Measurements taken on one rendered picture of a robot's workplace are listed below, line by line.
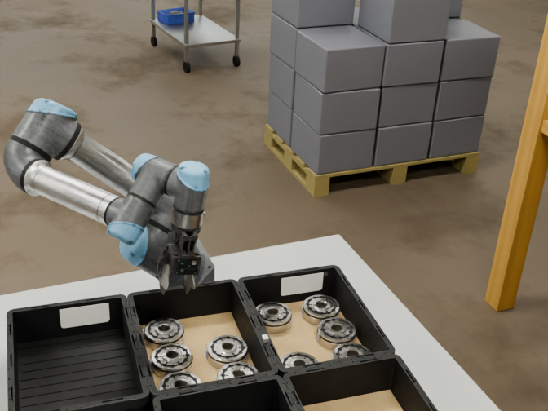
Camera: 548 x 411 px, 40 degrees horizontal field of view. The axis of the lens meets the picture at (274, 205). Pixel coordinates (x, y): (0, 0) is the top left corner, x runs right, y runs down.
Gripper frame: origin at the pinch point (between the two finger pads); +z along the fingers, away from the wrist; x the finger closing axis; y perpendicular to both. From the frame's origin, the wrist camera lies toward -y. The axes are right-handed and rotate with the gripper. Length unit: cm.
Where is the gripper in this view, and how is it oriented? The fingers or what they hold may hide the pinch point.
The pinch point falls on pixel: (174, 288)
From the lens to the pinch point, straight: 196.7
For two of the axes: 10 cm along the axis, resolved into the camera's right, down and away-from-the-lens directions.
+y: 3.1, 4.7, -8.3
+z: -1.8, 8.8, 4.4
